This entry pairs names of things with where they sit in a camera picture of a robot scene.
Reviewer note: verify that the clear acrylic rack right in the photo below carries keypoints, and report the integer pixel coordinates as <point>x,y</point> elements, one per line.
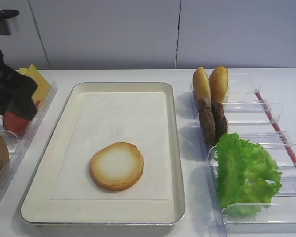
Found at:
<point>244,110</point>

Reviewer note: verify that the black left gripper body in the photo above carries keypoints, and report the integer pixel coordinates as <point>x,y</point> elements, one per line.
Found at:
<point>16,92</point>

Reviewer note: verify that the red rail strip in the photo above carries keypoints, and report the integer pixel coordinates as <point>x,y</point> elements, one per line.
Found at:
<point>284,139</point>

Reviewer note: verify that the white paper liner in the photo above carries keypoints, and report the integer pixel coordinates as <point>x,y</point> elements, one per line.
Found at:
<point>118,127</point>

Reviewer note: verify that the clear acrylic rack left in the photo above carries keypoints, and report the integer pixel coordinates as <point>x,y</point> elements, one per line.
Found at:
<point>18,145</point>

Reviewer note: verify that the bun bottom half pale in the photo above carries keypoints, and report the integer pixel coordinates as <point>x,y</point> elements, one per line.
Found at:
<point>117,166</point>

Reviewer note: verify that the bun top half inner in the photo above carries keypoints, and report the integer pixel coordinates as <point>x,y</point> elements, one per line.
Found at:
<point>218,81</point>

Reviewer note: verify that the brown meat patty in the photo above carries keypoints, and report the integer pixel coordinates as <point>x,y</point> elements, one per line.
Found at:
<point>206,119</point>
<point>219,120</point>

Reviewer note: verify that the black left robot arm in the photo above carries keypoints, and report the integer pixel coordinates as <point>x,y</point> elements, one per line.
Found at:
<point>16,92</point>

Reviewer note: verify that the brown meat patty inner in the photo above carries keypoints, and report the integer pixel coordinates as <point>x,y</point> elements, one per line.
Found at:
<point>219,120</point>

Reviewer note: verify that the yellow cheese slice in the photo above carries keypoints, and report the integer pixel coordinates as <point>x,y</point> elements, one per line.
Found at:
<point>23,71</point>

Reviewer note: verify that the red tomato slice large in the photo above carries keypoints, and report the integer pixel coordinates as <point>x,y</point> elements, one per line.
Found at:
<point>17,118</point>

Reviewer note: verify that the orange cheese slice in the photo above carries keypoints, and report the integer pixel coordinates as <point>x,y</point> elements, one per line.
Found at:
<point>43,85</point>

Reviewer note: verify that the clear acrylic rack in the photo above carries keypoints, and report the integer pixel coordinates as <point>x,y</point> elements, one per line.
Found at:
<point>18,145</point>
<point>244,110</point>

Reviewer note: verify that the green lettuce leaf front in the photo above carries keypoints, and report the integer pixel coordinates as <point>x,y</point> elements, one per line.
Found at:
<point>248,176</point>

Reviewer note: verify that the cream metal tray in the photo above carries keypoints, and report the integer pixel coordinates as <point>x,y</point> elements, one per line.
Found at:
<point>39,208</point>

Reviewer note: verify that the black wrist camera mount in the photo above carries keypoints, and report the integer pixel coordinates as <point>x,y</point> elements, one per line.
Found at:
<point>5,15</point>

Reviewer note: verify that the brown meat patty outer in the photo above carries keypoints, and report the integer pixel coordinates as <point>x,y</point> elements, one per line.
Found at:
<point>206,119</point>

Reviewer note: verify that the bun top half outer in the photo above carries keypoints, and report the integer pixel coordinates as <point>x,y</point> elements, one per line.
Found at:
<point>201,84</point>

